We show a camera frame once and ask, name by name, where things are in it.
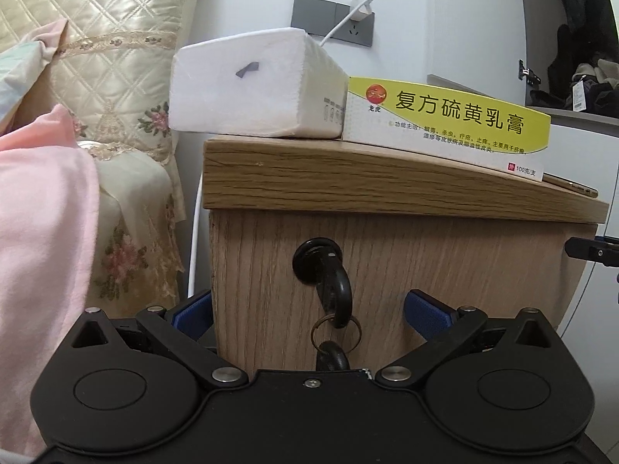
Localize wooden cabinet drawer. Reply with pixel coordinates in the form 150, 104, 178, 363
210, 210, 596, 373

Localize yellow white ointment box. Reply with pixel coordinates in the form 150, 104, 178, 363
342, 77, 551, 181

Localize gold smartphone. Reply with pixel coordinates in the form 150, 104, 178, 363
542, 173, 599, 199

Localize floral bed sheet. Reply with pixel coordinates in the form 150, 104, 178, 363
71, 106, 188, 316

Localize wooden bedside cabinet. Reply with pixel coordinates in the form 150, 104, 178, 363
203, 136, 607, 373

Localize black keys in lock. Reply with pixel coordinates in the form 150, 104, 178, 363
292, 237, 363, 372

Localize dark clothes in wardrobe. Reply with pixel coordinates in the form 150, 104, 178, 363
531, 0, 618, 118

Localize metal door hinge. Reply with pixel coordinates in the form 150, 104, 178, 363
518, 60, 541, 87

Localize pink blanket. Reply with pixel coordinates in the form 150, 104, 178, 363
1, 105, 100, 461

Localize white tissue pack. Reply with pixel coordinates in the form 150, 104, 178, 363
168, 27, 348, 139

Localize white wardrobe door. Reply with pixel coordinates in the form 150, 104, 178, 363
426, 0, 527, 105

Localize cream quilted headboard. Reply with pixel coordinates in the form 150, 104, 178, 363
1, 0, 197, 161

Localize pastel rainbow pillow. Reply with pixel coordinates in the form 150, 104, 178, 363
0, 40, 48, 134

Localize white charger plug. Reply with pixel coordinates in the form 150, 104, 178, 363
349, 0, 373, 22

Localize white charging cable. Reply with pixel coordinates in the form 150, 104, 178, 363
318, 0, 374, 49

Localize grey wall socket panel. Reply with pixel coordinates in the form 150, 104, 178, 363
291, 0, 376, 48

